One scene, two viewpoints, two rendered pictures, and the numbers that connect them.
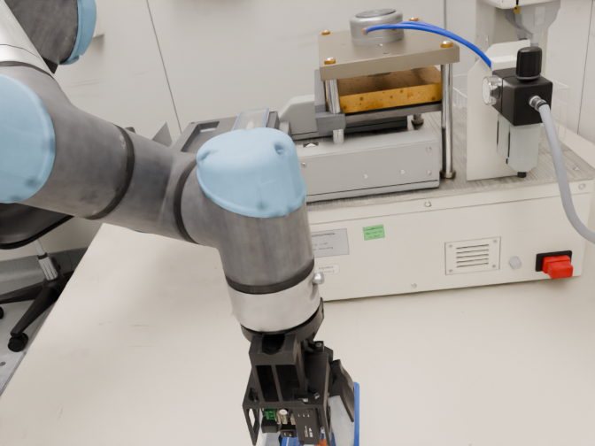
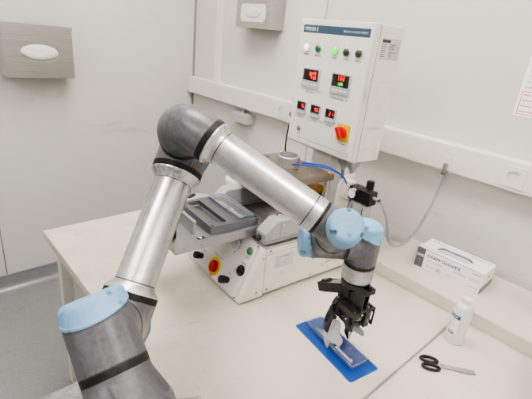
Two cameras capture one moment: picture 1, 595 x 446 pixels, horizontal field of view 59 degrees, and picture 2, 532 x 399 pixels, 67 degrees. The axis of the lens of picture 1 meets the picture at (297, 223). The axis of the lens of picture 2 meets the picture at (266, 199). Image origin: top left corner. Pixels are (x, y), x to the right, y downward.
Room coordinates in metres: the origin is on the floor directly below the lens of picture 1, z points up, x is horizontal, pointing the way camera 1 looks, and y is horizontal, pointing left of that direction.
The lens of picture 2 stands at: (-0.06, 0.80, 1.51)
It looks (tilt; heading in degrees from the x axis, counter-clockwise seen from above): 22 degrees down; 315
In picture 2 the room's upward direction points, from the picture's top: 6 degrees clockwise
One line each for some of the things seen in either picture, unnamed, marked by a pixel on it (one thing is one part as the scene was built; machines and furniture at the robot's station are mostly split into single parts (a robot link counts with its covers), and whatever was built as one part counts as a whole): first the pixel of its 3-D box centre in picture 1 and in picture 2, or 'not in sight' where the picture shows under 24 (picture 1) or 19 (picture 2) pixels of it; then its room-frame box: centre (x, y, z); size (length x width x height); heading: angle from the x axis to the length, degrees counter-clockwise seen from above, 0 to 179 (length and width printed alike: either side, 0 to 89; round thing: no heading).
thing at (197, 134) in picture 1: (226, 141); (218, 212); (0.84, 0.09, 0.98); 0.20 x 0.17 x 0.03; 174
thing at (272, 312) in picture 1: (277, 289); (358, 271); (0.37, 0.03, 1.00); 0.08 x 0.08 x 0.05
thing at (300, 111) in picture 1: (338, 112); (244, 193); (0.96, -0.11, 0.96); 0.25 x 0.05 x 0.07; 84
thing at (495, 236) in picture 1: (385, 206); (279, 239); (0.80, -0.15, 0.84); 0.53 x 0.37 x 0.17; 84
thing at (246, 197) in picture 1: (254, 206); (362, 243); (0.37, 0.03, 1.08); 0.09 x 0.08 x 0.11; 53
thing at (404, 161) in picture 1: (341, 169); (290, 224); (0.68, -0.07, 0.96); 0.26 x 0.05 x 0.07; 84
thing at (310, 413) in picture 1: (288, 365); (353, 300); (0.36, 0.03, 0.92); 0.09 x 0.08 x 0.12; 169
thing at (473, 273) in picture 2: not in sight; (454, 264); (0.34, -0.57, 0.83); 0.23 x 0.12 x 0.07; 1
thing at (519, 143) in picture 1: (512, 110); (359, 199); (0.58, -0.27, 1.05); 0.15 x 0.05 x 0.15; 174
